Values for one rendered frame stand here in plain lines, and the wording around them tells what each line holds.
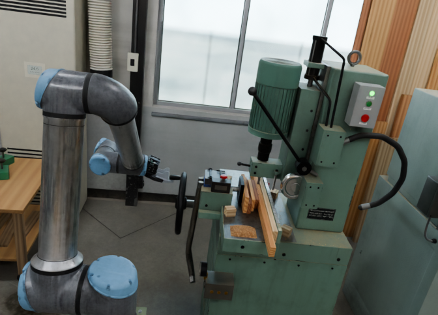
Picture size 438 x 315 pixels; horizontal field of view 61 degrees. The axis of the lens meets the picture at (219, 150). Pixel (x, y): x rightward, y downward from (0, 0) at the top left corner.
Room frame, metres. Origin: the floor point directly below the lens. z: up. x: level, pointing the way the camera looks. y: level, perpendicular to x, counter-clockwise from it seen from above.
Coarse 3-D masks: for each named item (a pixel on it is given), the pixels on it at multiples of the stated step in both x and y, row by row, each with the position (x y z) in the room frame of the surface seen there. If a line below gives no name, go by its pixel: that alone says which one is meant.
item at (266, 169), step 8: (256, 160) 1.51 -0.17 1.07; (272, 160) 1.54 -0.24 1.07; (280, 160) 1.55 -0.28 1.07; (248, 168) 1.55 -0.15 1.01; (256, 168) 1.49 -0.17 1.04; (264, 168) 1.49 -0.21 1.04; (272, 168) 1.50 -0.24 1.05; (280, 168) 1.50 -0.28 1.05; (256, 176) 1.49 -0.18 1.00; (264, 176) 1.49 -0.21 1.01; (272, 176) 1.50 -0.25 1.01
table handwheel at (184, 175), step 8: (184, 176) 1.49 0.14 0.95; (184, 184) 1.45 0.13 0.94; (184, 192) 1.42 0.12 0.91; (176, 200) 1.48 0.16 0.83; (184, 200) 1.49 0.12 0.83; (192, 200) 1.51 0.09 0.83; (176, 208) 1.48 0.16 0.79; (184, 208) 1.48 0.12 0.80; (176, 216) 1.36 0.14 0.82; (176, 224) 1.36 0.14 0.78; (176, 232) 1.38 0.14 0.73
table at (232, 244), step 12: (240, 204) 1.41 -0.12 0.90; (204, 216) 1.35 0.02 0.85; (216, 216) 1.35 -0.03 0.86; (240, 216) 1.31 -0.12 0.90; (252, 216) 1.33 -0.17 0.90; (228, 228) 1.21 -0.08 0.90; (228, 240) 1.15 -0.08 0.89; (240, 240) 1.15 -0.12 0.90; (252, 240) 1.16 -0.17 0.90; (264, 240) 1.17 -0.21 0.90; (240, 252) 1.15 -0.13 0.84; (252, 252) 1.15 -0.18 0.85; (264, 252) 1.16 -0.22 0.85; (276, 252) 1.16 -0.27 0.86
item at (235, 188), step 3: (240, 177) 1.47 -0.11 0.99; (240, 180) 1.46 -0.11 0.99; (243, 180) 1.45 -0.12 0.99; (240, 183) 1.44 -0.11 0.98; (243, 183) 1.42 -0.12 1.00; (231, 186) 1.45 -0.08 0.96; (234, 186) 1.45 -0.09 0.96; (237, 186) 1.45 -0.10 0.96; (240, 186) 1.43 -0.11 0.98; (243, 186) 1.41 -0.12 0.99; (234, 189) 1.44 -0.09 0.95; (237, 189) 1.44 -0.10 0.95; (240, 189) 1.41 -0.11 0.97; (243, 189) 1.41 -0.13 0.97; (237, 192) 1.47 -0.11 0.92; (240, 192) 1.41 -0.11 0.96; (237, 195) 1.46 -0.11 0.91; (240, 195) 1.41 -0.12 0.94; (237, 198) 1.44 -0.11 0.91; (240, 198) 1.41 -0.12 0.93; (240, 201) 1.41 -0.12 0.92
